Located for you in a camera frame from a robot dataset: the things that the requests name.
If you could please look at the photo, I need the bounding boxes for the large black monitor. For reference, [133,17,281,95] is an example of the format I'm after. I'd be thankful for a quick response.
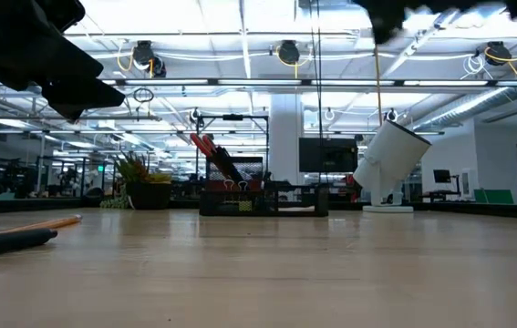
[298,137,359,174]

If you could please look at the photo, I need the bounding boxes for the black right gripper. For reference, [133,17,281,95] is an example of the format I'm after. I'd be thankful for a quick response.
[353,0,408,46]

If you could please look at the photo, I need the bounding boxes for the red handled scissors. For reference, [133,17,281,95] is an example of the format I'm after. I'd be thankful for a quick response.
[189,132,246,184]

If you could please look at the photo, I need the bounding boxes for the small potted green plant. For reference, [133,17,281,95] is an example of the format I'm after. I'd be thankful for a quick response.
[99,151,173,210]

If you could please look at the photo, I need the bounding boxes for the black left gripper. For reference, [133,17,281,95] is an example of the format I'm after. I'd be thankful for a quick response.
[0,0,127,121]

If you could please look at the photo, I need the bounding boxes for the yellow hanging cable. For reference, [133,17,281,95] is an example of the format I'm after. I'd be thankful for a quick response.
[374,44,384,127]

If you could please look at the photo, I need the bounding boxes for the yellow wooden pencil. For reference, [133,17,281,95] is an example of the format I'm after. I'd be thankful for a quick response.
[0,214,84,235]

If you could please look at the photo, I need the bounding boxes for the green board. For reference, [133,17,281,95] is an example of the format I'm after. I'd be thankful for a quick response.
[473,189,514,205]

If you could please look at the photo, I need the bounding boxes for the black mesh desk organizer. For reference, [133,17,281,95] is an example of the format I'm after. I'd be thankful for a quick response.
[198,156,330,218]

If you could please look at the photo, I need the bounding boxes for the black background frame rig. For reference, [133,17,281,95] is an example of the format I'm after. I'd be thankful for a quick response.
[195,113,270,183]

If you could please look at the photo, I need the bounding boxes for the black ceiling cable reel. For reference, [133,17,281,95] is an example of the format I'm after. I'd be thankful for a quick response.
[278,39,301,65]
[483,40,513,67]
[130,39,168,78]

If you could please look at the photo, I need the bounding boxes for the black ballpoint pen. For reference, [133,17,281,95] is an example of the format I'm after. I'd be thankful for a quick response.
[0,228,59,264]

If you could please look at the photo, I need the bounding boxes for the white spot lamp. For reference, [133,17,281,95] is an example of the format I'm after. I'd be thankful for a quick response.
[352,119,433,214]

